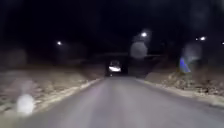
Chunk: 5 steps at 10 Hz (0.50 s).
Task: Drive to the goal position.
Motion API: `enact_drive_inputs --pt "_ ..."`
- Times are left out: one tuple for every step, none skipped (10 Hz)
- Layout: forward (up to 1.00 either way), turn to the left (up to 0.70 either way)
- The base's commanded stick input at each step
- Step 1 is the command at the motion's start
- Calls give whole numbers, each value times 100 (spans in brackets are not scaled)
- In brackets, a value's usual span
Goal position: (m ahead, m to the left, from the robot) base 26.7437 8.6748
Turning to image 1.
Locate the dark underpass bridge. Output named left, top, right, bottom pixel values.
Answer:
left=87, top=51, right=162, bottom=78

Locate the grey asphalt road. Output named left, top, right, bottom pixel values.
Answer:
left=14, top=75, right=224, bottom=128

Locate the grass verge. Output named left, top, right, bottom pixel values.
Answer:
left=0, top=62, right=105, bottom=118
left=135, top=65, right=224, bottom=108

